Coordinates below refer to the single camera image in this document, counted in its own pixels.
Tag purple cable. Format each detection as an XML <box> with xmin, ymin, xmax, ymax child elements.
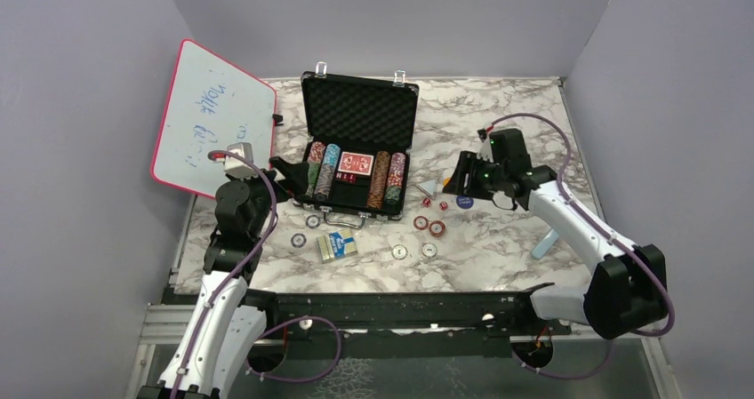
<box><xmin>479</xmin><ymin>112</ymin><xmax>676</xmax><ymax>339</ymax></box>
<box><xmin>169</xmin><ymin>149</ymin><xmax>279</xmax><ymax>399</ymax></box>

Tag red poker chip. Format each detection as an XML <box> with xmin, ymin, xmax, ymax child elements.
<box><xmin>428</xmin><ymin>220</ymin><xmax>446</xmax><ymax>238</ymax></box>
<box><xmin>413</xmin><ymin>215</ymin><xmax>429</xmax><ymax>231</ymax></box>

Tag blue dealer button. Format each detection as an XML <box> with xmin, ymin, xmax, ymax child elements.
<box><xmin>455</xmin><ymin>196</ymin><xmax>475</xmax><ymax>210</ymax></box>

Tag red green chip stack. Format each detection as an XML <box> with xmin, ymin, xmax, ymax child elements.
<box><xmin>305</xmin><ymin>141</ymin><xmax>326</xmax><ymax>197</ymax></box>

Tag blue playing card deck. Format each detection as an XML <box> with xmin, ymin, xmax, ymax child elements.
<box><xmin>316</xmin><ymin>228</ymin><xmax>358</xmax><ymax>263</ymax></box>

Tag pink framed whiteboard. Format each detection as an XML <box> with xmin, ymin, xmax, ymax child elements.
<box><xmin>150</xmin><ymin>39</ymin><xmax>277</xmax><ymax>197</ymax></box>

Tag purple green chip stack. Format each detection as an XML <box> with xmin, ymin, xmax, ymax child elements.
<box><xmin>384</xmin><ymin>153</ymin><xmax>406</xmax><ymax>205</ymax></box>

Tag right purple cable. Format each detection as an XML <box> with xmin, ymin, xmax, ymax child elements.
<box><xmin>479</xmin><ymin>112</ymin><xmax>676</xmax><ymax>339</ymax></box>

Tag white poker chip right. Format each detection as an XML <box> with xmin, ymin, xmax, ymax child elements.
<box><xmin>421</xmin><ymin>243</ymin><xmax>438</xmax><ymax>258</ymax></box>

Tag grey poker chip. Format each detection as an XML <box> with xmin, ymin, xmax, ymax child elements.
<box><xmin>306</xmin><ymin>215</ymin><xmax>321</xmax><ymax>229</ymax></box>

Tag clear plastic triangle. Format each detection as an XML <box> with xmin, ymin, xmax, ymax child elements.
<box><xmin>415</xmin><ymin>179</ymin><xmax>442</xmax><ymax>199</ymax></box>

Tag orange black chip stack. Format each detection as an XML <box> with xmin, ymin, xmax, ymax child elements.
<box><xmin>366</xmin><ymin>151</ymin><xmax>391</xmax><ymax>209</ymax></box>

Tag black poker case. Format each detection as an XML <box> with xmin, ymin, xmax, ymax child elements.
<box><xmin>294</xmin><ymin>61</ymin><xmax>420</xmax><ymax>228</ymax></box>

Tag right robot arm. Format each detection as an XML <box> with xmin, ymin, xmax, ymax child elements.
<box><xmin>443</xmin><ymin>129</ymin><xmax>671</xmax><ymax>339</ymax></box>

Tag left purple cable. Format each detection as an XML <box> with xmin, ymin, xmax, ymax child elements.
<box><xmin>169</xmin><ymin>149</ymin><xmax>279</xmax><ymax>399</ymax></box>

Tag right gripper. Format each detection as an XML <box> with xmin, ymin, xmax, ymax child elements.
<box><xmin>442</xmin><ymin>150</ymin><xmax>507</xmax><ymax>201</ymax></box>

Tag blue orange chip stack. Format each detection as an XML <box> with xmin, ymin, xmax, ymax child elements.
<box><xmin>313</xmin><ymin>143</ymin><xmax>341</xmax><ymax>201</ymax></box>

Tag blue white poker chip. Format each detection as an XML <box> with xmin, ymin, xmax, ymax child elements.
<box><xmin>290</xmin><ymin>233</ymin><xmax>307</xmax><ymax>248</ymax></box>

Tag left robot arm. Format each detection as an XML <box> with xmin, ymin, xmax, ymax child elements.
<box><xmin>137</xmin><ymin>150</ymin><xmax>289</xmax><ymax>398</ymax></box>

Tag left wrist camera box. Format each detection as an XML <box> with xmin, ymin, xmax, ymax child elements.
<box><xmin>223</xmin><ymin>142</ymin><xmax>257</xmax><ymax>180</ymax></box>

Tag red dice in case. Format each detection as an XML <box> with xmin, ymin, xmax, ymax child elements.
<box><xmin>335</xmin><ymin>172</ymin><xmax>357</xmax><ymax>184</ymax></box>

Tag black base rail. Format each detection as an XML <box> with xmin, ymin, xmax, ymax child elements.
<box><xmin>226</xmin><ymin>290</ymin><xmax>572</xmax><ymax>371</ymax></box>

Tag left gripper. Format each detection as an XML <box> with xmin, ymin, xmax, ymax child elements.
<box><xmin>229</xmin><ymin>156</ymin><xmax>309</xmax><ymax>238</ymax></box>

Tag red poker chip right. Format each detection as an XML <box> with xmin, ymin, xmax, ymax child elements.
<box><xmin>428</xmin><ymin>220</ymin><xmax>446</xmax><ymax>238</ymax></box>

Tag red playing card deck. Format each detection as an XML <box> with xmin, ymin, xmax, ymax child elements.
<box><xmin>337</xmin><ymin>151</ymin><xmax>374</xmax><ymax>177</ymax></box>

